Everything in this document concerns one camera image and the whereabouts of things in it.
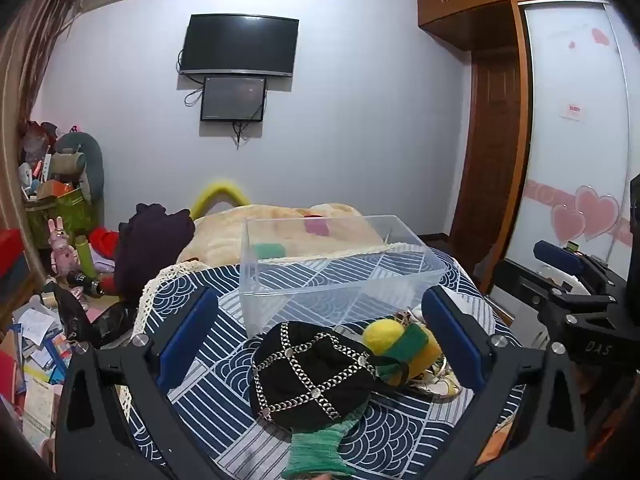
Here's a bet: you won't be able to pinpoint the pile of papers and books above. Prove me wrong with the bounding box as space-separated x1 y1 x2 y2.
0 295 76 461

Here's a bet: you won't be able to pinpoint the green soft block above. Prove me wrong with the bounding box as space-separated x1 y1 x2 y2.
252 242 287 261

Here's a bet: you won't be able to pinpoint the wooden wardrobe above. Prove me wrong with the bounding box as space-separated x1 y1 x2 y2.
416 0 613 56

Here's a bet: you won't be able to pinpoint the white and gold strap accessory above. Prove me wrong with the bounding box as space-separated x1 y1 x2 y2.
397 309 475 402

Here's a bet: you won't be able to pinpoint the green box with clutter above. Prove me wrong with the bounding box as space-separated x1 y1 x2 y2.
25 187 98 248

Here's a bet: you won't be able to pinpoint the red cloth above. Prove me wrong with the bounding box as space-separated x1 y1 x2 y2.
90 226 122 261

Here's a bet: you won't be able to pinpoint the blue wave patterned cloth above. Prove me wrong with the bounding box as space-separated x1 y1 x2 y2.
127 247 526 480

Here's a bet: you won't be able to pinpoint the black hat with silver chains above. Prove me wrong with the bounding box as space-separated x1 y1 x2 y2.
248 321 385 433

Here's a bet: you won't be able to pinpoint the small black wall monitor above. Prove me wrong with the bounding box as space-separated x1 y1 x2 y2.
200 76 266 123

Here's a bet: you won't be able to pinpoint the clear plastic storage box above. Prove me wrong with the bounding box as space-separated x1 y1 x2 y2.
239 214 448 338

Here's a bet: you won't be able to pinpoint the green bottle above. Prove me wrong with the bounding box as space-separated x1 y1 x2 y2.
75 235 97 277

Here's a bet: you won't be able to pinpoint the beige plush blanket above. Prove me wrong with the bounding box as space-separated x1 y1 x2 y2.
176 203 387 266

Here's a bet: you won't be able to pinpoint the pink rabbit plush toy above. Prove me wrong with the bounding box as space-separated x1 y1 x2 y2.
47 216 83 276

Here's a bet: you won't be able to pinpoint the yellow foam tube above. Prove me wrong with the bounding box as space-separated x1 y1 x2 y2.
190 179 251 218

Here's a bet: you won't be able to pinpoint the pink soft block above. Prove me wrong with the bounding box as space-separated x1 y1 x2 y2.
304 215 332 237

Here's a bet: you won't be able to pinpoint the grey plush cushion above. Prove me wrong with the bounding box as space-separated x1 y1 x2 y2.
52 131 105 206

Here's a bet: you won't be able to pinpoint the black plastic bag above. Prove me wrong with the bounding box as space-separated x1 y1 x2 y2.
54 287 138 351

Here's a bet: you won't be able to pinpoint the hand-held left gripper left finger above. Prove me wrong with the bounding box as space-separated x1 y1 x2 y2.
54 286 223 480

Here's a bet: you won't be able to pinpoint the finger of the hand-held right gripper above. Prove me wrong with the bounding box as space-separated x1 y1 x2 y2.
532 240 618 283
492 259 621 321

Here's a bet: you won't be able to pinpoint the brown wooden door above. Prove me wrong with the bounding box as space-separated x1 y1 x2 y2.
450 47 521 256

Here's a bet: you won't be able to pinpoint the green knitted cloth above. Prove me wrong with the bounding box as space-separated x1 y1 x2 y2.
281 400 373 480

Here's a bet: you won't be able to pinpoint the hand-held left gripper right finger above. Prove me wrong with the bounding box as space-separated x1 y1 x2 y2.
421 285 590 480

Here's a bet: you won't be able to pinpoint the wall mounted black television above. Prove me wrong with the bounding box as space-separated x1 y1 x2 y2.
179 13 300 79

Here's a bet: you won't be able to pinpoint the brown curtain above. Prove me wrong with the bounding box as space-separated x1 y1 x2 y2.
0 0 86 281

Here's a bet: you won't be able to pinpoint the red box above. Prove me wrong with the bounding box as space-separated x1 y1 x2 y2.
0 228 30 306

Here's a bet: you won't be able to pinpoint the white sliding door pink hearts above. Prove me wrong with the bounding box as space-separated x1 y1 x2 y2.
502 2 640 291

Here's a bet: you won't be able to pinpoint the yellow and green plush toy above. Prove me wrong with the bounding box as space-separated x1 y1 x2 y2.
361 319 443 387

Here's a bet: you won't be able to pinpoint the dark purple garment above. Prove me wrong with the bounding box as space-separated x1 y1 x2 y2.
115 203 197 297

